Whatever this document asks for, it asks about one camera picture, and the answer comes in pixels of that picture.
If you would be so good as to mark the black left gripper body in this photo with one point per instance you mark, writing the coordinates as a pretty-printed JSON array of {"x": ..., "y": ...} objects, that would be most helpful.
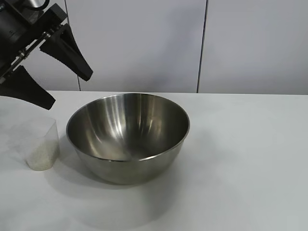
[{"x": 14, "y": 36}]

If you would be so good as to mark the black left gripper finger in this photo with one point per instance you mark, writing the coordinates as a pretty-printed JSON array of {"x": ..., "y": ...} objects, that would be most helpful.
[
  {"x": 68, "y": 55},
  {"x": 26, "y": 91}
]

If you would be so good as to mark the clear plastic measuring cup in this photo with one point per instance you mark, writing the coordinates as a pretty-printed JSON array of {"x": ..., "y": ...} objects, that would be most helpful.
[{"x": 48, "y": 134}]

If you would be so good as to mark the white rice grains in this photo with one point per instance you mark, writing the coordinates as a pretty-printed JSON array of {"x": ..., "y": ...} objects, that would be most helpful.
[{"x": 43, "y": 156}]

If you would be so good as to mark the stainless steel mixing bowl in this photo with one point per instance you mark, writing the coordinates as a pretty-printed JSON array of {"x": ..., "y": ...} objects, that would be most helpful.
[{"x": 125, "y": 170}]

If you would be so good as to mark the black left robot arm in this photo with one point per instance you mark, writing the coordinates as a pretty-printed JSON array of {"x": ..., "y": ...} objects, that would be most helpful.
[{"x": 7, "y": 4}]

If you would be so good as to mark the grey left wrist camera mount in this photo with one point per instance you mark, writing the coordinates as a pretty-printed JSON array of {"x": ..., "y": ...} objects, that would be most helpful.
[{"x": 53, "y": 14}]

